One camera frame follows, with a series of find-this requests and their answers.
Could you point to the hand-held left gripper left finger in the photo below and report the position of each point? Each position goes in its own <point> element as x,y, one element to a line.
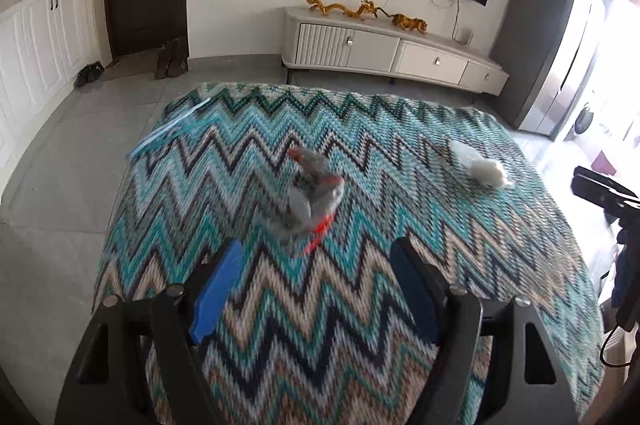
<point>217,290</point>

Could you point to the small white device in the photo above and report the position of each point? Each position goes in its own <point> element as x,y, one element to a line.
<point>465,36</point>

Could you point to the teal zigzag blanket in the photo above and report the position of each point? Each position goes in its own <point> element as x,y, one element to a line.
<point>325,330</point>

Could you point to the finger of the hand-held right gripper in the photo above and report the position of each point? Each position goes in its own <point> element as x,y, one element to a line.
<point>600,190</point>

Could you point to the pink storage box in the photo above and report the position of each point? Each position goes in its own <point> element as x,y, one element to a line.
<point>598,162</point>

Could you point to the grey steel refrigerator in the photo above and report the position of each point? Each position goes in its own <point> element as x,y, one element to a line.
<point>545,45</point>

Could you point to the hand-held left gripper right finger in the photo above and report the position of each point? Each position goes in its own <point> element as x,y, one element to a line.
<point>417,290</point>

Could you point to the golden tiger figurine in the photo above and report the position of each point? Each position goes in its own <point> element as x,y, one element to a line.
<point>410,24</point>

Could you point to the clear blue-edged plastic bag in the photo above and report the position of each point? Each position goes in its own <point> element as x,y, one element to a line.
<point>170,127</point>

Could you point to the pair of brown boots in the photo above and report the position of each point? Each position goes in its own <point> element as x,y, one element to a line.
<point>172,60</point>

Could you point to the silver red wrapper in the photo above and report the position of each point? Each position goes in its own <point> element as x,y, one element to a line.
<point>312,197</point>

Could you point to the golden dragon figurine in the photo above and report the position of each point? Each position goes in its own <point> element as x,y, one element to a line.
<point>345,9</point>

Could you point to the pair of dark shoes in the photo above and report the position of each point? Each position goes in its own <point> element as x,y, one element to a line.
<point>90,74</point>

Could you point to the white built-in cabinet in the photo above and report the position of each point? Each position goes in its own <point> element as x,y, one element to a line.
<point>40,45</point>

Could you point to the white television cabinet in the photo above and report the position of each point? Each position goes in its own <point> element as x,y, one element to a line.
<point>375,50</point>

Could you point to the front-load washing machine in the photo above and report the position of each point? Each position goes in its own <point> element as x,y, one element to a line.
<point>583,120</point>

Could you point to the crumpled white tissue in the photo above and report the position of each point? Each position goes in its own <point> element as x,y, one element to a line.
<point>482,167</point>

